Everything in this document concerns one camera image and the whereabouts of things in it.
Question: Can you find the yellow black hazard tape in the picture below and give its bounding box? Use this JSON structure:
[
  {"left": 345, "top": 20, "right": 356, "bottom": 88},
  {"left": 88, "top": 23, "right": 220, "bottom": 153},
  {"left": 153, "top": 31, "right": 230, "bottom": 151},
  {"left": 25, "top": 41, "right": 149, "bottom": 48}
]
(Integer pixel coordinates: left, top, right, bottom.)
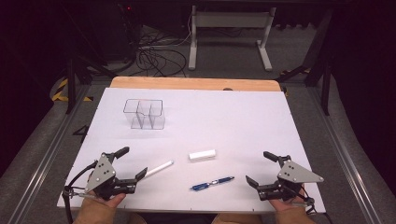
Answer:
[{"left": 50, "top": 77, "right": 94, "bottom": 103}]

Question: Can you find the aluminium rail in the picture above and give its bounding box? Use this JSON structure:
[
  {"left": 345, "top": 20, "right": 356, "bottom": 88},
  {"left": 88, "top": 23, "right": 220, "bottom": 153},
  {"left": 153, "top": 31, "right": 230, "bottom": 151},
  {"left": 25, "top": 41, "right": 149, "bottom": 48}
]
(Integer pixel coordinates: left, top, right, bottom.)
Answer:
[
  {"left": 306, "top": 87, "right": 382, "bottom": 224},
  {"left": 7, "top": 85, "right": 92, "bottom": 224}
]

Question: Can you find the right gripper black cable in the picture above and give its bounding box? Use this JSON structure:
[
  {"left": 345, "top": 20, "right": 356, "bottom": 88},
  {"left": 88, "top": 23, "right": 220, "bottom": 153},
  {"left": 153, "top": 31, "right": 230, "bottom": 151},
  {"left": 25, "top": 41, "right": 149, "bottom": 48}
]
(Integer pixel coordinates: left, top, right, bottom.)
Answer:
[{"left": 298, "top": 186, "right": 334, "bottom": 224}]

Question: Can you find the white metal desk frame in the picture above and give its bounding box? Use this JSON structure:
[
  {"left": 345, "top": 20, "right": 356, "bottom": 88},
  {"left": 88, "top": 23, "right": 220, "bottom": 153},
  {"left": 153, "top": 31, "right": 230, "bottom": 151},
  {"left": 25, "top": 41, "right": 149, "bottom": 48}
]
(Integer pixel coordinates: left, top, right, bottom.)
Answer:
[{"left": 188, "top": 5, "right": 277, "bottom": 72}]

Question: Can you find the person's left leg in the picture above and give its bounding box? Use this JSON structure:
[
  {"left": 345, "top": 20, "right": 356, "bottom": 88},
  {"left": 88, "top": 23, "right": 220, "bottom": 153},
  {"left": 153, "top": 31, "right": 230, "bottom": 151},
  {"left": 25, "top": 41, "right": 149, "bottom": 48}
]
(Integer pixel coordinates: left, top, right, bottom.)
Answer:
[{"left": 124, "top": 212, "right": 148, "bottom": 224}]

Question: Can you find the white board sheet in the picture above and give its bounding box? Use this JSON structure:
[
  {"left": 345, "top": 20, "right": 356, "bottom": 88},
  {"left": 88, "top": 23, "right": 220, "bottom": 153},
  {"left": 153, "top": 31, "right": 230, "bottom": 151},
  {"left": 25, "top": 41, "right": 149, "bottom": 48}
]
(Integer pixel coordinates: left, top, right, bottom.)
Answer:
[{"left": 56, "top": 87, "right": 326, "bottom": 214}]

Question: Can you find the white pen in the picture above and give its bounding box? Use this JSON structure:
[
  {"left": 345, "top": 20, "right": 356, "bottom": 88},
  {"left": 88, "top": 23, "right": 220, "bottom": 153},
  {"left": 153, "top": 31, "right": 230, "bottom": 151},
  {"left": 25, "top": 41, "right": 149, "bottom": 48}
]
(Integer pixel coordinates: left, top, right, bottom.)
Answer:
[{"left": 143, "top": 160, "right": 175, "bottom": 180}]

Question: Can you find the black metal stand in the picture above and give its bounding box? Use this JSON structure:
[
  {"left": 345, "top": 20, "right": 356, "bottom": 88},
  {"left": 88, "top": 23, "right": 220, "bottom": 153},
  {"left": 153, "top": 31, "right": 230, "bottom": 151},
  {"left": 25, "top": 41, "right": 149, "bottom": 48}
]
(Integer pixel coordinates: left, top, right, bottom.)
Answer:
[
  {"left": 275, "top": 8, "right": 334, "bottom": 116},
  {"left": 64, "top": 3, "right": 118, "bottom": 115}
]

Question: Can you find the blue pen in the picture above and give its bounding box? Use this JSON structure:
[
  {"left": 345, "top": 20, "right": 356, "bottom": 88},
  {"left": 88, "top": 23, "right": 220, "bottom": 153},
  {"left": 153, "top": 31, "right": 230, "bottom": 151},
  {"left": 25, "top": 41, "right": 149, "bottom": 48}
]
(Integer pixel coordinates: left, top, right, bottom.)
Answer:
[{"left": 190, "top": 175, "right": 235, "bottom": 191}]

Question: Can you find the white eraser block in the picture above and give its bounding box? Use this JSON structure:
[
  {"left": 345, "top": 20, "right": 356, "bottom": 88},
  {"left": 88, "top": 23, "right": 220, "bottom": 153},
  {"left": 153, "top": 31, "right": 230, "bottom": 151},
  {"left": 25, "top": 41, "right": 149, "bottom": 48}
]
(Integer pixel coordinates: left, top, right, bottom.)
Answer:
[{"left": 188, "top": 148, "right": 217, "bottom": 161}]

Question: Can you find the person's right hand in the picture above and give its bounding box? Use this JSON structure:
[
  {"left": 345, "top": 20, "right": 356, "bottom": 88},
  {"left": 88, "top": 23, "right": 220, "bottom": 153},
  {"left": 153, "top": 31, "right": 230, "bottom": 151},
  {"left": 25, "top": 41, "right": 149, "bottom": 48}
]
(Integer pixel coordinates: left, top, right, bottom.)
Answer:
[{"left": 269, "top": 186, "right": 307, "bottom": 216}]

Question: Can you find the clear acrylic organizer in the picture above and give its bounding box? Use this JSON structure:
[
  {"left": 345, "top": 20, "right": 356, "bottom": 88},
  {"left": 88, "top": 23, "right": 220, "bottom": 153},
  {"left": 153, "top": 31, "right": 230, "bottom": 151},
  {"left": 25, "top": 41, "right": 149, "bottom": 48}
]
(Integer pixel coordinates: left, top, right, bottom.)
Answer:
[{"left": 122, "top": 98, "right": 166, "bottom": 131}]

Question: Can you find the bundle of black floor cables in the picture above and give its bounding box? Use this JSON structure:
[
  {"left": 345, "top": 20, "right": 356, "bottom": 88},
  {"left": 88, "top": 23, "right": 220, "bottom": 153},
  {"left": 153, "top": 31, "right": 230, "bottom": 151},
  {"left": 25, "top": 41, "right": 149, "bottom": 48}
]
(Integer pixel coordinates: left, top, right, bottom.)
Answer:
[{"left": 134, "top": 24, "right": 191, "bottom": 78}]

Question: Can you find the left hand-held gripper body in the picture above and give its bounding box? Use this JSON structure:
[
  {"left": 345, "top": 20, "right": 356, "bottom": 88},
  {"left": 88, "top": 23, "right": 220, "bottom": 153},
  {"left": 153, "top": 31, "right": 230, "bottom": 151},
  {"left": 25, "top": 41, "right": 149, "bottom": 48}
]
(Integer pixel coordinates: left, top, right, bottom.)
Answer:
[{"left": 84, "top": 151, "right": 138, "bottom": 201}]

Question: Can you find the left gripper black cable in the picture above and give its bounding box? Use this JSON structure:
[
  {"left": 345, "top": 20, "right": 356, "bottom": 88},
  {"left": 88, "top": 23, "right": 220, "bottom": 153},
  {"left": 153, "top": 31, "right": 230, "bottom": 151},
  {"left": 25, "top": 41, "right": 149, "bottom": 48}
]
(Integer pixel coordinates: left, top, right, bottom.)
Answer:
[{"left": 62, "top": 160, "right": 99, "bottom": 224}]

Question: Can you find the person's left hand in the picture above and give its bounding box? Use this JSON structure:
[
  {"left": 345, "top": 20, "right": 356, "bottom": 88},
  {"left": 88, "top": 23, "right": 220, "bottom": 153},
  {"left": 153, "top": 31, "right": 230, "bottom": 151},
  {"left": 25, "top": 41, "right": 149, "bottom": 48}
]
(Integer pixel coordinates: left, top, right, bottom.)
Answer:
[{"left": 81, "top": 190, "right": 127, "bottom": 211}]

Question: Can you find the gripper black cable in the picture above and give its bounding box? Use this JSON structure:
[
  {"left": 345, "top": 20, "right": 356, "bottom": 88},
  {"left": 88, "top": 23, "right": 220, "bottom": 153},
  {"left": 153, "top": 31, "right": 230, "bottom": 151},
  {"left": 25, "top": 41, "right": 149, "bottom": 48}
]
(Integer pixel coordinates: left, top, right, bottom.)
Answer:
[
  {"left": 298, "top": 186, "right": 334, "bottom": 224},
  {"left": 62, "top": 160, "right": 99, "bottom": 224}
]

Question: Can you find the dark equipment rack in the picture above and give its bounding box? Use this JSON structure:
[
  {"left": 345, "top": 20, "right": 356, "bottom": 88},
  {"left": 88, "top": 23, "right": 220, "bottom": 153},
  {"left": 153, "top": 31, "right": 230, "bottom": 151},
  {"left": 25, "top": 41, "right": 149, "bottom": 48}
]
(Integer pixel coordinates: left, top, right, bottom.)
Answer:
[{"left": 102, "top": 0, "right": 141, "bottom": 63}]

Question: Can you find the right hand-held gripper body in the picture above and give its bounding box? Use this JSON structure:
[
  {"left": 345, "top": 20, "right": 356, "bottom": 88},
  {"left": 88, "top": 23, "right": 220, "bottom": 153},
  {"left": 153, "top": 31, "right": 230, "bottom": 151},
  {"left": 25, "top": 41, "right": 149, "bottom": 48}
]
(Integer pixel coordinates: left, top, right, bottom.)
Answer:
[{"left": 256, "top": 154, "right": 325, "bottom": 202}]

